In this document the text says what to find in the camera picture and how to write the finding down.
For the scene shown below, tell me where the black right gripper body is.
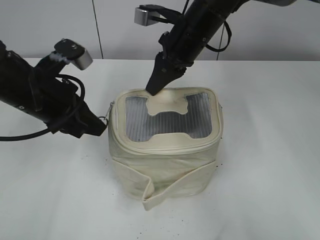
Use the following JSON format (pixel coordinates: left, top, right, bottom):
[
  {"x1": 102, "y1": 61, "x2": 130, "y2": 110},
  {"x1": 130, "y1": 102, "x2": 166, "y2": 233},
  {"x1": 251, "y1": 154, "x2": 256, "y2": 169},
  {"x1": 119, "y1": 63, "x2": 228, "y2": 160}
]
[{"x1": 159, "y1": 9, "x2": 225, "y2": 68}]

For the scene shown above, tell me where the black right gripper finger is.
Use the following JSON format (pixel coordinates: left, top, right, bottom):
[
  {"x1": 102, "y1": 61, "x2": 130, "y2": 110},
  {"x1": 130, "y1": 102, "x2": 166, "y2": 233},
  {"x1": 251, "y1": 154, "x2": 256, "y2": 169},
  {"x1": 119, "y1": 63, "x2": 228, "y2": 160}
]
[{"x1": 145, "y1": 52, "x2": 187, "y2": 96}]

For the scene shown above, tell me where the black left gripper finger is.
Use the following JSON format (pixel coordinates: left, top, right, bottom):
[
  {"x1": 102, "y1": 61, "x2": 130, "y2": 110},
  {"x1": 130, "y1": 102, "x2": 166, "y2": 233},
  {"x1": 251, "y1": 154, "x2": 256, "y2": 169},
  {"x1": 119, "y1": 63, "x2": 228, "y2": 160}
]
[{"x1": 72, "y1": 101, "x2": 107, "y2": 138}]

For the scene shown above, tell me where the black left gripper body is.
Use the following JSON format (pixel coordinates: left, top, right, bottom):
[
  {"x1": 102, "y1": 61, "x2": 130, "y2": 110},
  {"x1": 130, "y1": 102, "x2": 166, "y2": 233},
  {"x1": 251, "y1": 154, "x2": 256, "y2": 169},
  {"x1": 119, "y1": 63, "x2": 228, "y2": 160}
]
[{"x1": 28, "y1": 56, "x2": 88, "y2": 134}]

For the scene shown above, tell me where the cream zippered bag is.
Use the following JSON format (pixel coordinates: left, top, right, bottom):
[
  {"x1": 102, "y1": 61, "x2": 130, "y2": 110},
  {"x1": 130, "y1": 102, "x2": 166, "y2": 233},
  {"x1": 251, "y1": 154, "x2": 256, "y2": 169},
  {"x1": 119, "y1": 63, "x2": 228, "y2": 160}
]
[{"x1": 108, "y1": 87, "x2": 224, "y2": 211}]

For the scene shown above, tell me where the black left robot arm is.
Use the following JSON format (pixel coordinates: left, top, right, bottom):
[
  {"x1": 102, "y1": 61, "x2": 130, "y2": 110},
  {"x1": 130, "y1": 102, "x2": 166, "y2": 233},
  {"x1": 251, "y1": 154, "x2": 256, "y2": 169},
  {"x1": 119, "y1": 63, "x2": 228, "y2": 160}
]
[{"x1": 0, "y1": 38, "x2": 108, "y2": 142}]

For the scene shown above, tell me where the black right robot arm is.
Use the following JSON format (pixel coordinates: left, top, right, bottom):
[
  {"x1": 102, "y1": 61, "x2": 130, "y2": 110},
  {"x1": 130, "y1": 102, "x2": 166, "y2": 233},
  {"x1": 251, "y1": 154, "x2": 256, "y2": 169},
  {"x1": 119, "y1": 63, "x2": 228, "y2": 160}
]
[{"x1": 139, "y1": 0, "x2": 245, "y2": 96}]

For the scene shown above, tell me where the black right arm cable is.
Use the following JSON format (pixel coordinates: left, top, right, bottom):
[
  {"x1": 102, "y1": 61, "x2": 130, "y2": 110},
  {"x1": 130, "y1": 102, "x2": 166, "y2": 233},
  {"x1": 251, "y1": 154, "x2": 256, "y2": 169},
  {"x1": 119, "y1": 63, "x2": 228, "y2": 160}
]
[{"x1": 206, "y1": 21, "x2": 232, "y2": 53}]

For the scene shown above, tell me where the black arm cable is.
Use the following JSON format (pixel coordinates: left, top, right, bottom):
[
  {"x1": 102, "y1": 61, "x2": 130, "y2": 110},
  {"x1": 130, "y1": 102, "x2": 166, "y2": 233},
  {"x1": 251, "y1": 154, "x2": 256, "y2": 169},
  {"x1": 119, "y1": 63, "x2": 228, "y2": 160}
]
[
  {"x1": 0, "y1": 74, "x2": 86, "y2": 142},
  {"x1": 206, "y1": 21, "x2": 232, "y2": 53}
]

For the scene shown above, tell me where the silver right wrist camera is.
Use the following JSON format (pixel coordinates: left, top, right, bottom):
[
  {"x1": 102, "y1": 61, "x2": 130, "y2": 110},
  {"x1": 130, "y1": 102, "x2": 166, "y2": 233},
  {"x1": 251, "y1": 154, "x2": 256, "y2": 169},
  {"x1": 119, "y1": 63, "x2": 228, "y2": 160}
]
[{"x1": 134, "y1": 4, "x2": 182, "y2": 27}]

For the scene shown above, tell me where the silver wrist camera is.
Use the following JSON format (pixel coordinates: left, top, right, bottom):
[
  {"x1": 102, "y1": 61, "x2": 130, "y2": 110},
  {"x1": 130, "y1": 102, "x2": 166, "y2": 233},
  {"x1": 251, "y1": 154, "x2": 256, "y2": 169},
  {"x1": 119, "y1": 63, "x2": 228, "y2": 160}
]
[
  {"x1": 134, "y1": 4, "x2": 182, "y2": 27},
  {"x1": 50, "y1": 38, "x2": 93, "y2": 71}
]

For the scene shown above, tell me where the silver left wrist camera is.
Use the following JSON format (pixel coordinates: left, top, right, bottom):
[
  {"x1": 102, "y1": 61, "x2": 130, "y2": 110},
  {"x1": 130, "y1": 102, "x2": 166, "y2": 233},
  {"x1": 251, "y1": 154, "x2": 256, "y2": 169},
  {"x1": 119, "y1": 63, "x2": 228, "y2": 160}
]
[{"x1": 50, "y1": 38, "x2": 93, "y2": 71}]

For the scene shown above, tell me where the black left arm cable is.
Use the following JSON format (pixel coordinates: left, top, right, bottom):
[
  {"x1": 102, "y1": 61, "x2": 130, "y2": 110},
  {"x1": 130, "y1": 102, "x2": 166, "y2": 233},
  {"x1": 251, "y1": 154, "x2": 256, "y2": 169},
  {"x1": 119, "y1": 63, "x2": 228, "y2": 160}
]
[{"x1": 0, "y1": 74, "x2": 86, "y2": 142}]

